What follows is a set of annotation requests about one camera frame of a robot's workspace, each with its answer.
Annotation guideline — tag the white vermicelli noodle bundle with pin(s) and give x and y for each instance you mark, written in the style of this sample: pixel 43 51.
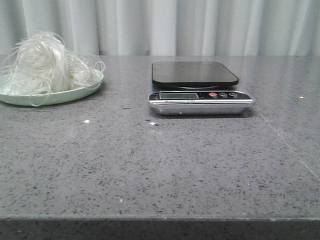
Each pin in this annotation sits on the white vermicelli noodle bundle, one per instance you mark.
pixel 41 64

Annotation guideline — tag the black silver kitchen scale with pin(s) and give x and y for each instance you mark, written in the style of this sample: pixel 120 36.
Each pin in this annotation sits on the black silver kitchen scale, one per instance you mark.
pixel 196 88

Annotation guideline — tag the white pleated curtain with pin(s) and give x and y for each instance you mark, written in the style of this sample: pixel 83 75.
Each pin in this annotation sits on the white pleated curtain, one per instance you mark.
pixel 168 27

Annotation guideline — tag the light green round plate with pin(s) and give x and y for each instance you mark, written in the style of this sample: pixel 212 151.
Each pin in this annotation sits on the light green round plate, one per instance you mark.
pixel 50 99

